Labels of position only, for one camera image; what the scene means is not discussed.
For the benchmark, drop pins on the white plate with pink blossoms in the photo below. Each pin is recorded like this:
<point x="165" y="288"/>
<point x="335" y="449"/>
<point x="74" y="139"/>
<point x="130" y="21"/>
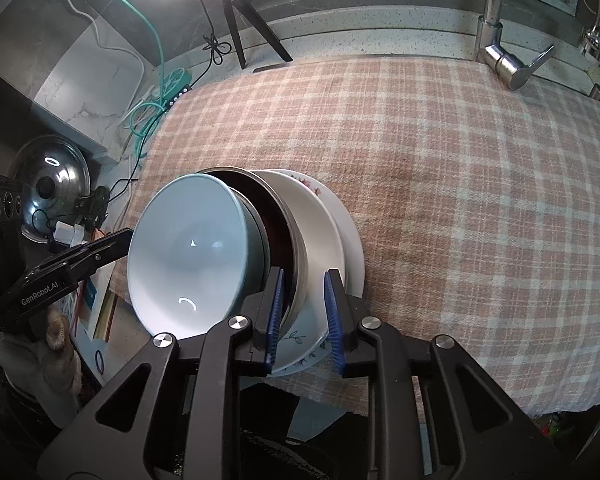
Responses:
<point x="355" y="265"/>

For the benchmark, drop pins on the black tripod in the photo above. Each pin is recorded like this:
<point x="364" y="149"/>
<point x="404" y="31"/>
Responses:
<point x="235" y="25"/>

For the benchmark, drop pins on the person's left hand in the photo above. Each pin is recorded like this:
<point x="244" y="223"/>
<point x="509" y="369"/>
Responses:
<point x="35" y="360"/>

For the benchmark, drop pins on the black inline remote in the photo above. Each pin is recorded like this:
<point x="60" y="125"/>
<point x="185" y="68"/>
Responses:
<point x="177" y="97"/>

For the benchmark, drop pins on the metal spray head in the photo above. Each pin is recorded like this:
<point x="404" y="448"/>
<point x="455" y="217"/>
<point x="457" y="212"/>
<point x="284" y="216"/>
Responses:
<point x="594" y="35"/>

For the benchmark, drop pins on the large steel bowl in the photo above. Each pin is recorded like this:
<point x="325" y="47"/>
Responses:
<point x="280" y="220"/>

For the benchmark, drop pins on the steel pot lid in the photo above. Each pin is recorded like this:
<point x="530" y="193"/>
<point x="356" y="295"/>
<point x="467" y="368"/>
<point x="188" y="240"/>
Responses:
<point x="65" y="170"/>

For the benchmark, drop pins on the chrome faucet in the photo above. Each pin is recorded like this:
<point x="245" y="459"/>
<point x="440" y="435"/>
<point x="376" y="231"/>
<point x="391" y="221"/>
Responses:
<point x="492" y="10"/>

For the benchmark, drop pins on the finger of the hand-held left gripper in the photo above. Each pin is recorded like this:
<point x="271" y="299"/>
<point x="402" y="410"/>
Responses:
<point x="110" y="245"/>

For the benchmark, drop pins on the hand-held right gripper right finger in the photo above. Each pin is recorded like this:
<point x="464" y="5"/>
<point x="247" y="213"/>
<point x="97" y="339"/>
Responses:
<point x="334" y="320"/>

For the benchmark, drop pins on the white paper box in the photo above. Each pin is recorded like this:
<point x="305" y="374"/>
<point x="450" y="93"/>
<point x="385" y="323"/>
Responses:
<point x="92" y="300"/>

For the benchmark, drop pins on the plaid cloth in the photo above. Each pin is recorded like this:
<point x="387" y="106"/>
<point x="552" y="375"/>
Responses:
<point x="455" y="185"/>

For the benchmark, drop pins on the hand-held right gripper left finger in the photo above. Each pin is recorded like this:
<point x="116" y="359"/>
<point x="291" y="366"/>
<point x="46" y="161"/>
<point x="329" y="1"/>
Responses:
<point x="275" y="310"/>

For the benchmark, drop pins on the white charger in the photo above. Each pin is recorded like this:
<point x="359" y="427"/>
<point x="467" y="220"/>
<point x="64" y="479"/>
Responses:
<point x="67" y="234"/>

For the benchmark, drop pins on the light blue bowl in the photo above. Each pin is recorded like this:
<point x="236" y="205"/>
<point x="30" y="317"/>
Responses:
<point x="190" y="260"/>

